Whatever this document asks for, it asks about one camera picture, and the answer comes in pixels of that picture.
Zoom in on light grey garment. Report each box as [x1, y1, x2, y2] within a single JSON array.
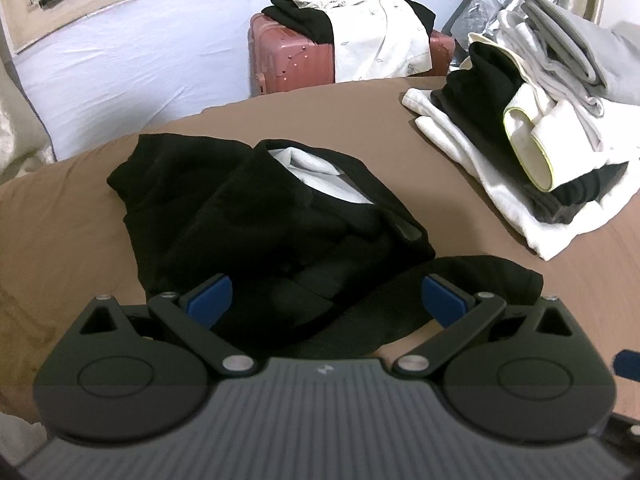
[[496, 10, 608, 153]]

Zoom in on pink suitcase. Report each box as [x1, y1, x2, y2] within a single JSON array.
[[247, 12, 457, 98]]

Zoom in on white folded garment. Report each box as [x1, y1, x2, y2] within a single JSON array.
[[401, 87, 640, 262]]

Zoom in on cream cloth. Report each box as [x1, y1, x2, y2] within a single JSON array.
[[0, 60, 56, 186]]

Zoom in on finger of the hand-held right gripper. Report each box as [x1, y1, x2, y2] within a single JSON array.
[[614, 349, 640, 382]]

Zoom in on black folded garment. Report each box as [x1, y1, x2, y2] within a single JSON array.
[[430, 41, 630, 225]]

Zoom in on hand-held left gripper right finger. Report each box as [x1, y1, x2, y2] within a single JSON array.
[[391, 273, 576, 379]]

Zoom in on white garment with yellow trim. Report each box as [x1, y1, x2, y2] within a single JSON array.
[[452, 32, 608, 193]]

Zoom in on grey folded garment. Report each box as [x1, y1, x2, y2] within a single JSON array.
[[519, 0, 640, 106]]

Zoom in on black garment on suitcase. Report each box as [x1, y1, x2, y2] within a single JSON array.
[[261, 0, 437, 46]]

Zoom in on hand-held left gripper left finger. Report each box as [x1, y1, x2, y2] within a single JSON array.
[[75, 274, 260, 379]]

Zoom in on white printed shirt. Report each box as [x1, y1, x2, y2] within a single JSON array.
[[286, 0, 434, 84]]

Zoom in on black sweatshirt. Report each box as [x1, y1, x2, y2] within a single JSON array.
[[106, 132, 545, 361]]

